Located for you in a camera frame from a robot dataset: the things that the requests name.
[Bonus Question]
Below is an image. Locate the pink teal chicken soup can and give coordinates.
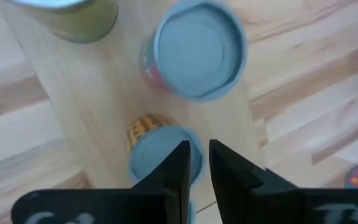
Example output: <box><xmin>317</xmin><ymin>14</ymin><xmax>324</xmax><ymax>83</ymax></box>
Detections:
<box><xmin>137</xmin><ymin>0</ymin><xmax>248</xmax><ymax>103</ymax></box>

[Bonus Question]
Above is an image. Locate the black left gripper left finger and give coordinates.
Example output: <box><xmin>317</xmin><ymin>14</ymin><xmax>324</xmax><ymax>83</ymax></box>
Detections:
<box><xmin>11</xmin><ymin>140</ymin><xmax>191</xmax><ymax>224</ymax></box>

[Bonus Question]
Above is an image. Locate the wooden shelf with black frame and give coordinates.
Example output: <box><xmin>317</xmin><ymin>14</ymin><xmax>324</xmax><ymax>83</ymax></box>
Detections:
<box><xmin>0</xmin><ymin>0</ymin><xmax>267</xmax><ymax>215</ymax></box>

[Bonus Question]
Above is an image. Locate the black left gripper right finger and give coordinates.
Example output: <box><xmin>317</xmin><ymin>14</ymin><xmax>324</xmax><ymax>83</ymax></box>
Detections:
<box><xmin>209</xmin><ymin>139</ymin><xmax>358</xmax><ymax>224</ymax></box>

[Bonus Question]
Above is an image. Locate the spicy black beans can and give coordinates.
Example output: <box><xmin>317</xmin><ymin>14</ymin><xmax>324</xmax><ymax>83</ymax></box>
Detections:
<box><xmin>126</xmin><ymin>113</ymin><xmax>206</xmax><ymax>189</ymax></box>

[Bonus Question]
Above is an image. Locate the green pears can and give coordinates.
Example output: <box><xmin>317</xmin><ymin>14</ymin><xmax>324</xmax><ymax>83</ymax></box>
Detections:
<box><xmin>6</xmin><ymin>0</ymin><xmax>119</xmax><ymax>44</ymax></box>

